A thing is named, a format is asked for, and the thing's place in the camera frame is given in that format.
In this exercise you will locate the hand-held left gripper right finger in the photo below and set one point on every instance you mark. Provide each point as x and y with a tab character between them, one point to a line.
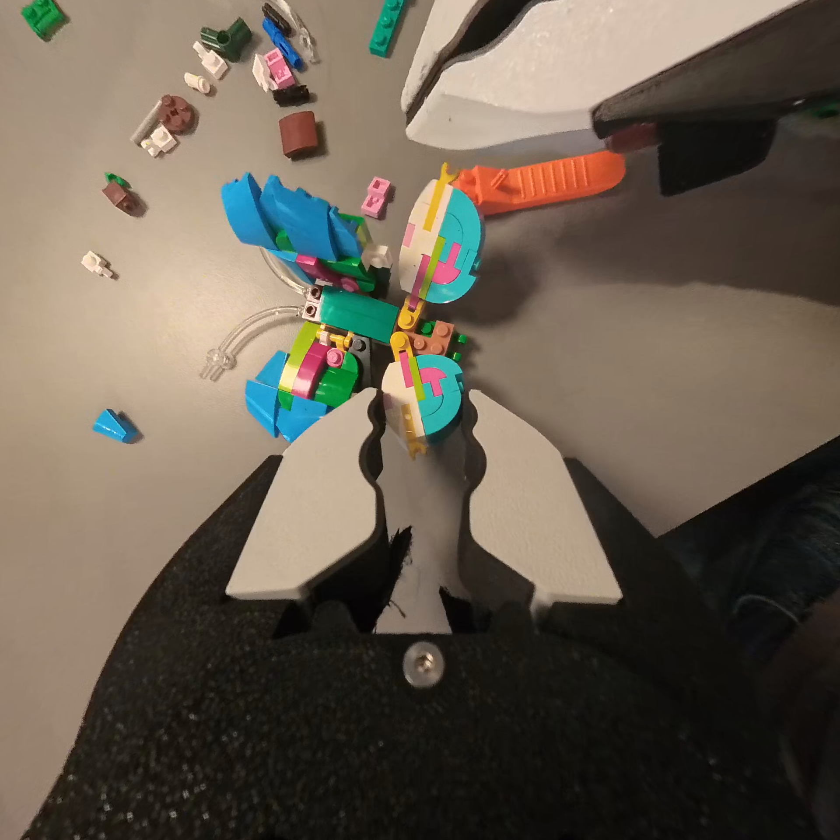
531	512

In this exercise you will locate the grey lego bar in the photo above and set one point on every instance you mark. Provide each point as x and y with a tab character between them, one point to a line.
145	124

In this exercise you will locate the orange brick separator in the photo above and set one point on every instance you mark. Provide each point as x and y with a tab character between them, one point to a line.
558	180

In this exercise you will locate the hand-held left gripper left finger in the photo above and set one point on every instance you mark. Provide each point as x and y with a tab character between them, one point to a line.
308	499

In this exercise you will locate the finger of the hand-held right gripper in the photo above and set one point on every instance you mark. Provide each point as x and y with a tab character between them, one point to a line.
722	85
525	98

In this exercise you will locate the pink and white lego brick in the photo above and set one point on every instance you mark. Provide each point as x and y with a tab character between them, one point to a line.
279	69

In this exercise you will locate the dark green lego piece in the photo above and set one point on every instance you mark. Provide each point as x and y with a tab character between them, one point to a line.
226	39

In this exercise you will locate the green lego brick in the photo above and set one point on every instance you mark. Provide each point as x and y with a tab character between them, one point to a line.
43	16

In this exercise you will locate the blue lego piece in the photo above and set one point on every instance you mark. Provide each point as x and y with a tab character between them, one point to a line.
283	43

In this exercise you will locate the black lego piece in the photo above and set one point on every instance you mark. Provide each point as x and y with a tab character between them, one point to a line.
274	16
291	95

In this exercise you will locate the clear lego piece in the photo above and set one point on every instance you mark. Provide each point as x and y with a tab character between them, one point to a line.
305	33

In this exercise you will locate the white round lego piece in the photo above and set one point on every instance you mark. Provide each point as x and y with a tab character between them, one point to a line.
197	82

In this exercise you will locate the dark red curved lego brick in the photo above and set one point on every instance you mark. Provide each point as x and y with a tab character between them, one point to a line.
298	134

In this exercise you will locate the brown lego piece green leaf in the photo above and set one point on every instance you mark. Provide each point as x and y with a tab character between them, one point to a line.
121	193

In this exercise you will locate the brown round lego plate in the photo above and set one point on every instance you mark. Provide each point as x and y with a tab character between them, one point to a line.
177	113

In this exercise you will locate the teal lego plate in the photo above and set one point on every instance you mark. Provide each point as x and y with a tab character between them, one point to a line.
388	26

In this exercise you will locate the person's leg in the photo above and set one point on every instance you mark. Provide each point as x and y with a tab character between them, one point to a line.
774	525

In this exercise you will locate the blue lego wedge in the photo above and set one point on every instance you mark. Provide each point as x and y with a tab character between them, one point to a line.
115	425

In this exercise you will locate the colourful lego model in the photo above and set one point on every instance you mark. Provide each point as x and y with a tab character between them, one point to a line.
341	315

